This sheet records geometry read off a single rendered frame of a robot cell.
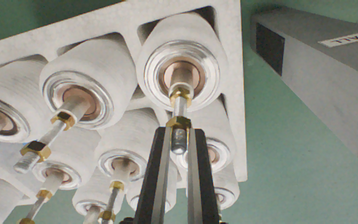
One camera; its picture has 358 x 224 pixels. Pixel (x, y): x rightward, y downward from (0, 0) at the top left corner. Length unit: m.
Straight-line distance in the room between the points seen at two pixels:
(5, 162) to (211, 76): 0.53
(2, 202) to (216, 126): 0.55
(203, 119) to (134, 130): 0.10
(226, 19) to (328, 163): 0.70
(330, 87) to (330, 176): 0.72
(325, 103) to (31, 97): 0.34
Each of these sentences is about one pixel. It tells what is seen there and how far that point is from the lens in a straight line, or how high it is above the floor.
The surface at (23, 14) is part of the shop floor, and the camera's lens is 0.54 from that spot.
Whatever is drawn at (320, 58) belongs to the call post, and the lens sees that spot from 0.23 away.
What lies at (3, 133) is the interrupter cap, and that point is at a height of 0.25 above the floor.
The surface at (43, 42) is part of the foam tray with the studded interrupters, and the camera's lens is 0.30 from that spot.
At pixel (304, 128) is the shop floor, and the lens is 0.66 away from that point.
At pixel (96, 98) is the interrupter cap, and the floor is 0.25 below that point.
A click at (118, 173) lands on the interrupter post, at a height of 0.27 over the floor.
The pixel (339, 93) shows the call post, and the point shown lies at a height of 0.27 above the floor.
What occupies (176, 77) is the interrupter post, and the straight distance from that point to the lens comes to 0.16.
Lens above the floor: 0.41
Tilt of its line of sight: 54 degrees down
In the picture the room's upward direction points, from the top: 177 degrees counter-clockwise
